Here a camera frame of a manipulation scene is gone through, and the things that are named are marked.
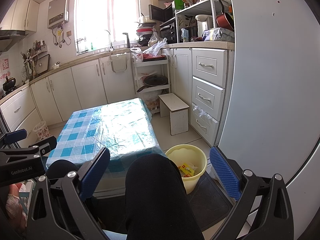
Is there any stack of dishes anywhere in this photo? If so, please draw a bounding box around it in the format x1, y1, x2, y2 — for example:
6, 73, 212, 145
136, 15, 157, 46

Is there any black wok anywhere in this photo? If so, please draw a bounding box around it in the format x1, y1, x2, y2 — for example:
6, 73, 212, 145
2, 76, 17, 93

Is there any white water boiler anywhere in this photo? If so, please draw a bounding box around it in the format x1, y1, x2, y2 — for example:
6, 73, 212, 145
195, 14, 213, 39

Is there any black pan with glass lid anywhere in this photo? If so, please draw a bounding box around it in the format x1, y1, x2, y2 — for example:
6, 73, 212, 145
136, 74, 168, 93

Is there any wall utensil rack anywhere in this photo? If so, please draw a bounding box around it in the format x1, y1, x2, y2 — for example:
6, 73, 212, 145
20, 40, 52, 79

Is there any large clear plastic bag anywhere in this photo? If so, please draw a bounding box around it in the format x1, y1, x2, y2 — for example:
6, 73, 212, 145
142, 37, 167, 55

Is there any black microwave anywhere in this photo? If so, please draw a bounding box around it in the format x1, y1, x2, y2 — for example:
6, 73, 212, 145
149, 4, 175, 22

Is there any yellow plastic bucket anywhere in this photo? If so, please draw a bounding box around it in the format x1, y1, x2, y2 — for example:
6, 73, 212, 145
165, 144, 208, 194

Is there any red wall decoration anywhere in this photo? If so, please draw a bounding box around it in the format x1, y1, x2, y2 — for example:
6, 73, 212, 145
0, 57, 10, 80

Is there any blue white checkered tablecloth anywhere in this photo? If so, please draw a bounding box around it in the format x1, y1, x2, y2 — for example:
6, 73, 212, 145
45, 97, 160, 195

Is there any kitchen window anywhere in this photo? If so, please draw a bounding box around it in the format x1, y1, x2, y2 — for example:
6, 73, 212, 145
75, 0, 140, 55

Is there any dark floor mat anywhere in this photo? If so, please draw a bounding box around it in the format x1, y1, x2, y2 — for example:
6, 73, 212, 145
186, 172, 234, 232

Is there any white counter shelf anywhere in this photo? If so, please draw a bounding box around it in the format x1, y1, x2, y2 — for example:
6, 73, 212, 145
175, 0, 234, 43

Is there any white corner shelf rack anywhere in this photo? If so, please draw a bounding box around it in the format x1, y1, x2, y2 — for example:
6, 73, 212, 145
132, 55, 172, 114

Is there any red saucepan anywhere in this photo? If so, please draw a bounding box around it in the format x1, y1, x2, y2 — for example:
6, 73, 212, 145
215, 0, 235, 32

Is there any silver water heater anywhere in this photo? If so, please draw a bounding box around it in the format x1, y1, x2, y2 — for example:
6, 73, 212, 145
47, 0, 70, 29

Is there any white fridge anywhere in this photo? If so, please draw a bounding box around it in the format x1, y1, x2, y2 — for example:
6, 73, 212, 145
217, 0, 320, 188

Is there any blue grey packet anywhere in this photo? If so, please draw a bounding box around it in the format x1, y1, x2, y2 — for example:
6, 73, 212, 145
201, 27, 235, 42

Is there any light blue seat cushion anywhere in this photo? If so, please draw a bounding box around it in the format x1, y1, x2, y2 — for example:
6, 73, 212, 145
101, 227, 130, 240

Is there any person's left hand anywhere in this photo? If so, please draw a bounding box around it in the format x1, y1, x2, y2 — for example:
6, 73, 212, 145
5, 184, 28, 232

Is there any floral waste basket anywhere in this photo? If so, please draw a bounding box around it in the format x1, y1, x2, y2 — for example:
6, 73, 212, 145
33, 121, 51, 141

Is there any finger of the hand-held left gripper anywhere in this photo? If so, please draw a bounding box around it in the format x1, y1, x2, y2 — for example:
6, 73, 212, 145
27, 136, 57, 155
0, 129, 28, 147

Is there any white red plastic bag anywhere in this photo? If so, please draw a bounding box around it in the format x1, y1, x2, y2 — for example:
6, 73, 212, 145
130, 47, 144, 63

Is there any black toaster oven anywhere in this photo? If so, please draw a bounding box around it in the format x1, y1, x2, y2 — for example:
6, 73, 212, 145
159, 17, 177, 44

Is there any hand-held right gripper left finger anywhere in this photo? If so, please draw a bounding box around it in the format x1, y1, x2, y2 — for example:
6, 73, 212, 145
27, 147, 111, 240

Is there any small white stool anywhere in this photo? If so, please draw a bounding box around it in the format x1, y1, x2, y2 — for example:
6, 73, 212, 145
158, 93, 190, 136

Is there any cream wall cabinet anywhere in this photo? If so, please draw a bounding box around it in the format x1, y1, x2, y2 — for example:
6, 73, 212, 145
0, 0, 40, 33

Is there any cream cabinet with drawers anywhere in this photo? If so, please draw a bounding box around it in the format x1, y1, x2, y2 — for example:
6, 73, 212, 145
162, 47, 229, 147

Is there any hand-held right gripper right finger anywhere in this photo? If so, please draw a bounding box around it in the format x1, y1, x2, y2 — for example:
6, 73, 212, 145
209, 145, 294, 240

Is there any crumpled clear plastic bag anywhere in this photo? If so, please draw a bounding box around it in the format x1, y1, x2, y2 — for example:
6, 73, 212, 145
192, 105, 213, 120

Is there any range hood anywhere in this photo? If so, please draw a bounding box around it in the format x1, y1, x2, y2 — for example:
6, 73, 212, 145
0, 29, 28, 53

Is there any cream base cabinet with doors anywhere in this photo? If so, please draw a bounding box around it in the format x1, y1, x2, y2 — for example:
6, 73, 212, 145
30, 52, 137, 127

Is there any white hanging bin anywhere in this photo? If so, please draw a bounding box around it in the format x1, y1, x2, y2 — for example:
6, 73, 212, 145
110, 52, 128, 73

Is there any chrome faucet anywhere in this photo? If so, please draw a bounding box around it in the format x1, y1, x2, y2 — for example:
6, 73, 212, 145
104, 29, 114, 52

